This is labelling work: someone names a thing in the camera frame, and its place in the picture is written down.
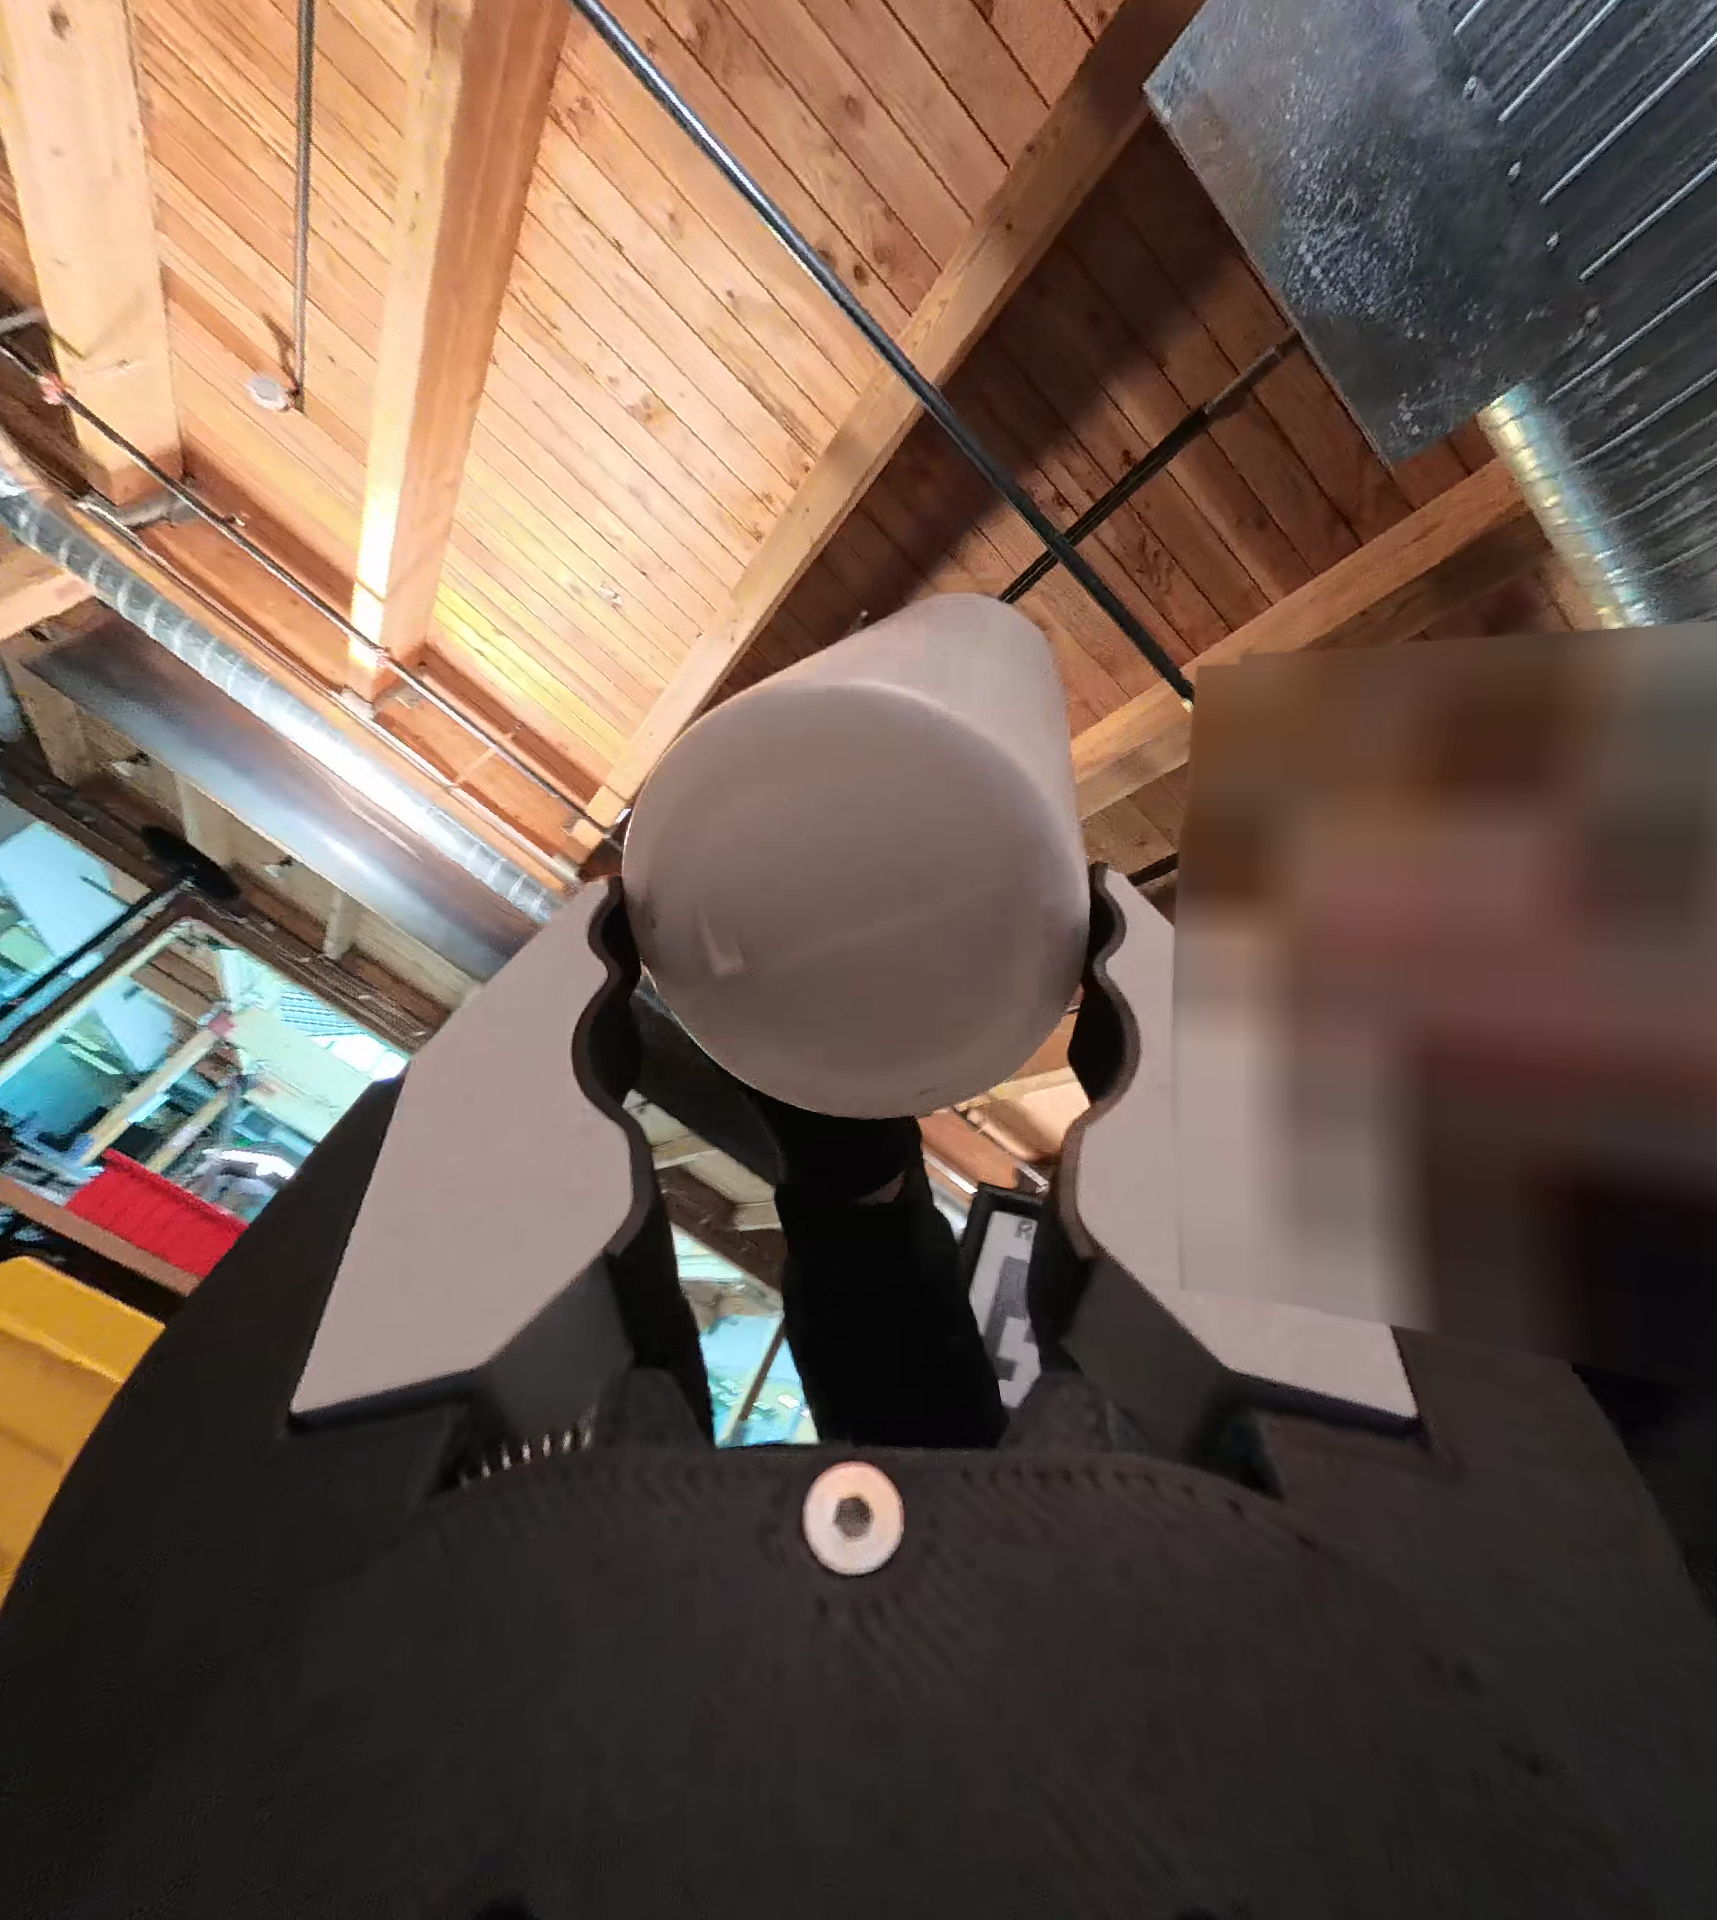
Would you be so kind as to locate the silver ceiling duct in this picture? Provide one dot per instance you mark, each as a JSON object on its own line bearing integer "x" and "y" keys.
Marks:
{"x": 229, "y": 646}
{"x": 1580, "y": 240}

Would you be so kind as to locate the yellow plastic bin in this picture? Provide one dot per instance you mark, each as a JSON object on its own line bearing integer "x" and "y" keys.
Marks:
{"x": 4, "y": 1471}

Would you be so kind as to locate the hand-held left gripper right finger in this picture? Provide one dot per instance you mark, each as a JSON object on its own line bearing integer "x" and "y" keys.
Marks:
{"x": 1129, "y": 1170}

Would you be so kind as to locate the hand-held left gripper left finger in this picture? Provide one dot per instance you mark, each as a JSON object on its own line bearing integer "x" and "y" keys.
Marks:
{"x": 468, "y": 1201}

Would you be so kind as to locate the white roll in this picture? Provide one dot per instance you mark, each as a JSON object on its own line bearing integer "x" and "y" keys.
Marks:
{"x": 858, "y": 871}

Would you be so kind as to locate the white ceiling sensor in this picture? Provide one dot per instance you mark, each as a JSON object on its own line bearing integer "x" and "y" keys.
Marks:
{"x": 269, "y": 390}

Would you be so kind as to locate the person's right hand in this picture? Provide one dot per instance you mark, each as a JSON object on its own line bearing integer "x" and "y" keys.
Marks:
{"x": 888, "y": 1291}

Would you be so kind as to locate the red plastic bin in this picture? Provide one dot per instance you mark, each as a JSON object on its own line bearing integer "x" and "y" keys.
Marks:
{"x": 154, "y": 1217}

